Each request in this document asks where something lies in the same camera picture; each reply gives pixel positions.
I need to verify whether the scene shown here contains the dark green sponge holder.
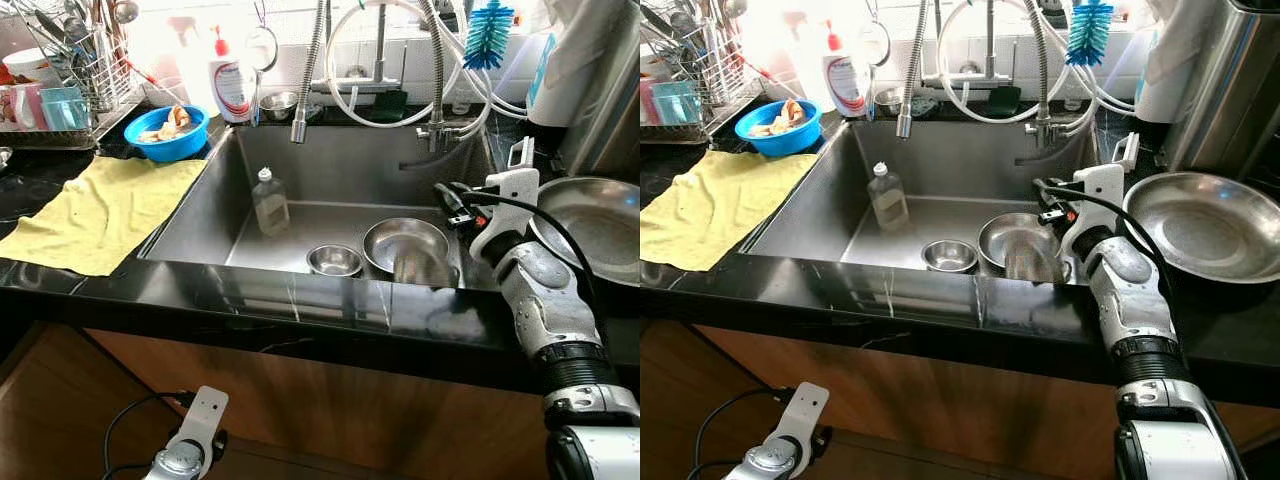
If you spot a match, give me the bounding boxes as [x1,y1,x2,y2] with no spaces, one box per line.
[985,85,1023,118]
[373,88,411,123]

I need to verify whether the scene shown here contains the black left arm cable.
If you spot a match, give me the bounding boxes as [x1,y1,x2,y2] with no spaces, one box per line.
[690,388,791,480]
[103,392,196,480]

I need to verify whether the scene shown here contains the white dish soap pump bottle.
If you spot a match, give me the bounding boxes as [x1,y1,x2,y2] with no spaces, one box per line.
[822,20,871,119]
[208,25,259,125]

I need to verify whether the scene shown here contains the steel gooseneck faucet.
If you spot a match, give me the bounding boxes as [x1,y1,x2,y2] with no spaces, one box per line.
[1020,0,1101,149]
[415,0,491,151]

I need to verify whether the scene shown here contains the brown food scraps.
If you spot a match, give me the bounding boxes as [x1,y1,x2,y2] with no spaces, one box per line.
[750,98,806,137]
[140,105,193,143]

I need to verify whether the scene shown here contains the yellow dish cloth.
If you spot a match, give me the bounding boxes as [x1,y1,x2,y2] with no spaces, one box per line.
[640,150,821,272]
[0,155,208,278]

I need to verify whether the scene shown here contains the small steel bowl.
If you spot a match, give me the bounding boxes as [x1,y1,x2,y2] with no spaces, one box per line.
[306,243,364,278]
[921,239,979,274]

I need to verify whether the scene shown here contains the wire dish rack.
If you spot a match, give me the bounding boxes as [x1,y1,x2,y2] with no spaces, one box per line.
[640,0,761,146]
[0,5,141,151]

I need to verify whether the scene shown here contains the brown wooden cabinet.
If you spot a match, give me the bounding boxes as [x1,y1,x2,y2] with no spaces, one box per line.
[0,320,561,480]
[640,320,1280,480]

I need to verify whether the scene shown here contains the tall stainless steel appliance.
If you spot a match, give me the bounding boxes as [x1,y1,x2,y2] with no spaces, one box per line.
[555,0,641,181]
[1165,0,1280,176]

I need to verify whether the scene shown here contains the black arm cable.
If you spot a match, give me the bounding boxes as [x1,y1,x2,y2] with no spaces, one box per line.
[1040,185,1191,346]
[455,190,601,331]
[690,388,791,480]
[103,392,196,480]

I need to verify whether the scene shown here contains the blue bottle brush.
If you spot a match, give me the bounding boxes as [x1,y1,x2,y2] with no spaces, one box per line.
[1066,0,1114,67]
[463,0,514,71]

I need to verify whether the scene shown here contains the round wire strainer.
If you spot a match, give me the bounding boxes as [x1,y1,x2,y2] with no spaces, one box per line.
[245,5,281,73]
[858,3,893,69]

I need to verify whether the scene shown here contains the teal plastic cup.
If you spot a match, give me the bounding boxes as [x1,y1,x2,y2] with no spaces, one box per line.
[38,87,91,133]
[652,82,703,127]

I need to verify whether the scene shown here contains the stainless steel sink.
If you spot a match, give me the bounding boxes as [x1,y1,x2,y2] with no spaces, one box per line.
[140,122,511,291]
[742,118,1131,286]

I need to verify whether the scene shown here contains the small steel tap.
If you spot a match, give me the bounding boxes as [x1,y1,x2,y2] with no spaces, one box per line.
[925,0,1001,91]
[315,0,391,96]

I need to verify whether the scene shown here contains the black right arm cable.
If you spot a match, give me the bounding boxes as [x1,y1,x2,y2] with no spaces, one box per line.
[455,190,601,331]
[1040,185,1191,346]

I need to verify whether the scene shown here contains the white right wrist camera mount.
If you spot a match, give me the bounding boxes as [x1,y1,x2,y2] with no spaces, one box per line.
[470,167,541,261]
[1060,163,1126,256]

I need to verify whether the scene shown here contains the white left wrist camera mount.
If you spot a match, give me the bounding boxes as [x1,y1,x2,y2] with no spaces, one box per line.
[170,386,229,456]
[765,382,831,456]

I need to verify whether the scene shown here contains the blue plastic bowl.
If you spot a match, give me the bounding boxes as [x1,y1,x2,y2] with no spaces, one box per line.
[124,104,211,164]
[735,98,823,158]

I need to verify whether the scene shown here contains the white ceramic bowl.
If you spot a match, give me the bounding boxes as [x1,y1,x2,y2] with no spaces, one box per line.
[3,47,56,83]

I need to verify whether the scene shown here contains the steel pull-out sprayer hose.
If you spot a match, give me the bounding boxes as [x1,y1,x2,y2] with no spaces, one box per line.
[291,0,329,144]
[896,0,936,139]

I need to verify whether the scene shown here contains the clear plastic bottle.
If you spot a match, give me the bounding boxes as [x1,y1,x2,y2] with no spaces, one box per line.
[251,167,291,238]
[867,161,908,233]

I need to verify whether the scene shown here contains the white looped flexible hose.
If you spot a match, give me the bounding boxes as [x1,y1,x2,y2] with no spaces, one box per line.
[325,0,466,129]
[935,0,1076,126]

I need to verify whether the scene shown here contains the wide steel basin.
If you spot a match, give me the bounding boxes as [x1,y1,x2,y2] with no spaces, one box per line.
[528,177,641,288]
[1122,172,1280,285]

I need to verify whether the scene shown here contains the white jug blue label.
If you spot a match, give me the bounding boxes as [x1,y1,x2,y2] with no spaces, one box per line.
[1135,0,1216,124]
[525,0,611,129]

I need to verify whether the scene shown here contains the medium steel bowl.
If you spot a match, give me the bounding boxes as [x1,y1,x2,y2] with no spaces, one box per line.
[978,212,1069,284]
[362,217,453,287]

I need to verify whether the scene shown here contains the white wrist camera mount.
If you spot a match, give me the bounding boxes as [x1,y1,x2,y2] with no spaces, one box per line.
[1060,163,1126,256]
[170,386,229,456]
[765,382,831,456]
[470,167,541,261]

